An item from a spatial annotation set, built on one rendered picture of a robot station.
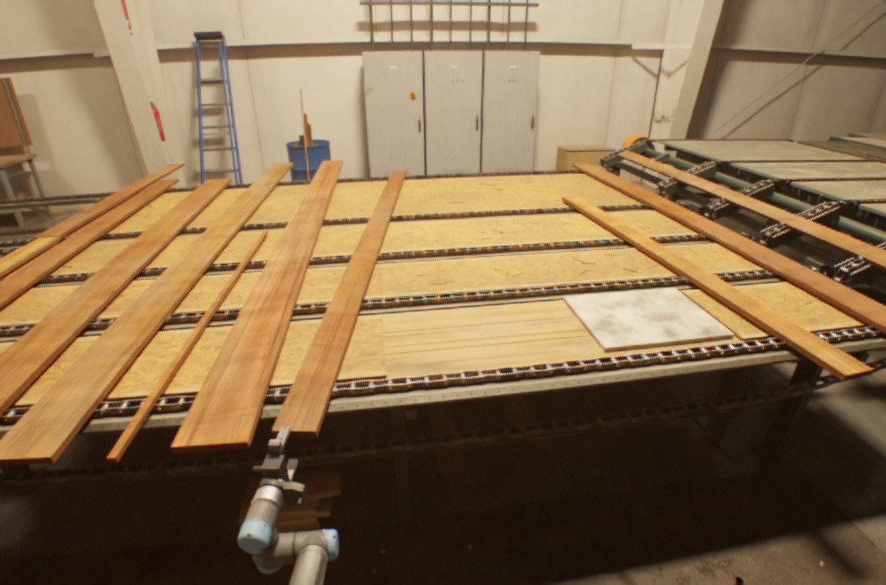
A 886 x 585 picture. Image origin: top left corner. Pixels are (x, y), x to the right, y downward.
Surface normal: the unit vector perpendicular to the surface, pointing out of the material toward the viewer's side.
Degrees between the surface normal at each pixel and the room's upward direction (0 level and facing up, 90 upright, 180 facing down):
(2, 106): 90
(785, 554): 0
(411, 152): 90
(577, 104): 89
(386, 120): 90
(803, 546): 0
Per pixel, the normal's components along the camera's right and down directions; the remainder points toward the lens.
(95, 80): 0.16, 0.40
